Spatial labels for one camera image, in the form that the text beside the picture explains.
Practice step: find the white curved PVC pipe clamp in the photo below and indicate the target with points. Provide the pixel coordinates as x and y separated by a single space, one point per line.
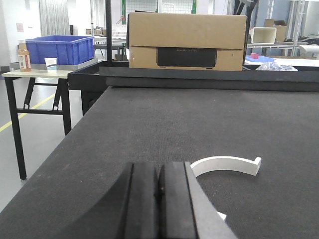
223 163

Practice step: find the pink small box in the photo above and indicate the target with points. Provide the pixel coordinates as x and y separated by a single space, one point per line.
254 55

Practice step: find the small cardboard box on shelf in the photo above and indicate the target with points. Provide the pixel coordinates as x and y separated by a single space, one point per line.
281 27

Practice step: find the white paper cup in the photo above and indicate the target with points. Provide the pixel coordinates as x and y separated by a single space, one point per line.
51 64

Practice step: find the black vertical pole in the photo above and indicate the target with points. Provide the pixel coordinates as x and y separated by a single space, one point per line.
108 14

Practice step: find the brown drink bottle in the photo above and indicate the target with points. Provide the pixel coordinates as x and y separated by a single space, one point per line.
23 57

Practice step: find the blue plastic bin on table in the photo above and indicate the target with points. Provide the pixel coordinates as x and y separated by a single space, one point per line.
67 49

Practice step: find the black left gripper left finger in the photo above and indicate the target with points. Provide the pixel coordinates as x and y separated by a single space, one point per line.
128 210

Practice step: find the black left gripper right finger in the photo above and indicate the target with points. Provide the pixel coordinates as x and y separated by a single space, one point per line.
185 210

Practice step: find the large cardboard box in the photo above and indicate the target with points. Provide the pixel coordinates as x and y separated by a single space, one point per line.
186 41

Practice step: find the clear blue plastic bag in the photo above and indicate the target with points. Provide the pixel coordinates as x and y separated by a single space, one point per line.
273 66

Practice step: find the white square duct piece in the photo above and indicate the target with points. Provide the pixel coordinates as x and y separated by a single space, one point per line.
263 35

